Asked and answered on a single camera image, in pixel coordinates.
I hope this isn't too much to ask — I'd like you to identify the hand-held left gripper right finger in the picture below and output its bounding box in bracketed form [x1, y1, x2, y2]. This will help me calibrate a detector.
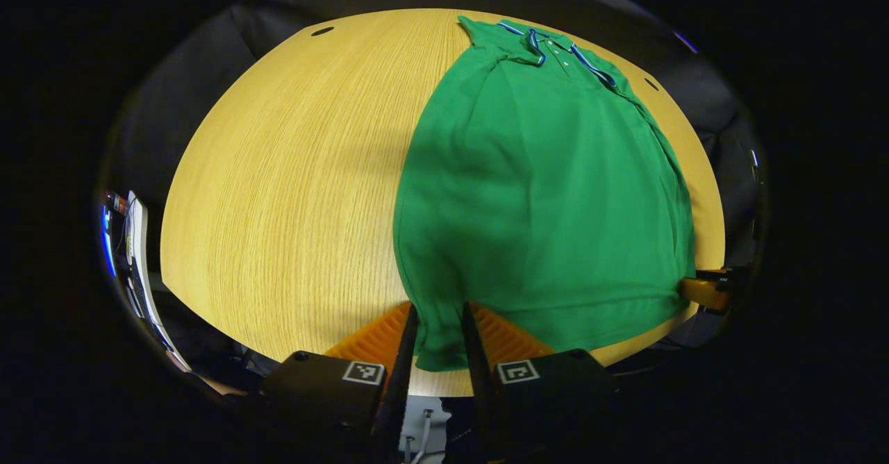
[462, 301, 619, 464]

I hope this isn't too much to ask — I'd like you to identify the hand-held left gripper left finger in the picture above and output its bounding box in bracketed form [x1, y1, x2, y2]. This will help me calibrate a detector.
[257, 301, 420, 464]

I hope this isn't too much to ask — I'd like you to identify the green T-shirt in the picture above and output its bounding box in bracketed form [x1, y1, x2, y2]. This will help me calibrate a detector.
[392, 15, 697, 373]

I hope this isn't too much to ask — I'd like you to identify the black backdrop cloth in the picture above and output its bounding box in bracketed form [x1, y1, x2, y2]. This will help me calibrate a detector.
[104, 0, 765, 270]

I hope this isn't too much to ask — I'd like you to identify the white cable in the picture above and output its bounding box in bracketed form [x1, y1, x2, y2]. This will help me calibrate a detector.
[403, 408, 435, 464]

